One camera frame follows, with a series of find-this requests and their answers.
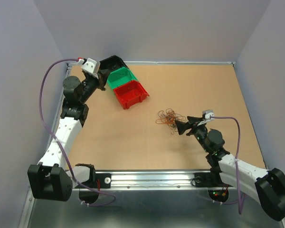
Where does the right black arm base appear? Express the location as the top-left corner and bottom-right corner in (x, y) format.
(191, 172), (225, 188)

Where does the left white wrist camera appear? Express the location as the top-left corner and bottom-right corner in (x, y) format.
(81, 58), (100, 75)

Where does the red plastic bin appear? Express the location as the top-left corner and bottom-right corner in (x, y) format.
(113, 80), (150, 109)

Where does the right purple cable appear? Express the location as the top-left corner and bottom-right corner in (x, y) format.
(210, 116), (246, 215)

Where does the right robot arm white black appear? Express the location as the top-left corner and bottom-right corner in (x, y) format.
(175, 114), (285, 221)

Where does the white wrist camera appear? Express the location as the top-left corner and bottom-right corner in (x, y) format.
(81, 58), (100, 75)
(202, 110), (214, 120)

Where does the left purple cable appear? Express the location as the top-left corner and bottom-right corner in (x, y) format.
(38, 58), (116, 207)

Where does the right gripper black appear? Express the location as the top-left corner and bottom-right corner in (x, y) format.
(175, 115), (209, 152)

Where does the black plastic bin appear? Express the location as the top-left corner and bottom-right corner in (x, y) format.
(100, 55), (128, 72)

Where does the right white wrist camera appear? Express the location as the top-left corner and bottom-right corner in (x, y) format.
(202, 110), (214, 120)

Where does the green plastic bin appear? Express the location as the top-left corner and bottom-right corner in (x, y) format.
(107, 67), (138, 90)

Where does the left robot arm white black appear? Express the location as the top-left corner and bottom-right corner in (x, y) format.
(28, 70), (109, 201)

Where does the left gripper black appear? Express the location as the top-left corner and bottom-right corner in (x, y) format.
(79, 69), (110, 104)

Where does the aluminium front rail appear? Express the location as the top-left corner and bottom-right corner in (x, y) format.
(71, 169), (231, 190)

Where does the orange cable tangle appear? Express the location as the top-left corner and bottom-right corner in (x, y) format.
(155, 108), (185, 130)

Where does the grey cable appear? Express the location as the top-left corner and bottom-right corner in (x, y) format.
(157, 109), (179, 135)

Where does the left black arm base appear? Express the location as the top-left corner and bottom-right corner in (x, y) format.
(81, 172), (112, 189)

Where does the purple cable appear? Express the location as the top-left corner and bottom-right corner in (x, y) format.
(38, 58), (116, 207)
(210, 116), (246, 215)

